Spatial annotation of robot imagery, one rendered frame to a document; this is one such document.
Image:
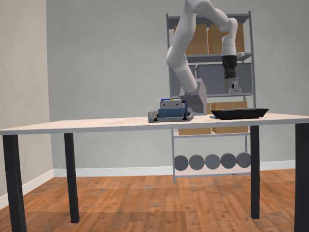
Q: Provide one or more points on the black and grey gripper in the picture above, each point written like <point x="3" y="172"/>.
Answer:
<point x="229" y="59"/>

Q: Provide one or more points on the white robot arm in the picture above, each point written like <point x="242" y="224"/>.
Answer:
<point x="185" y="30"/>

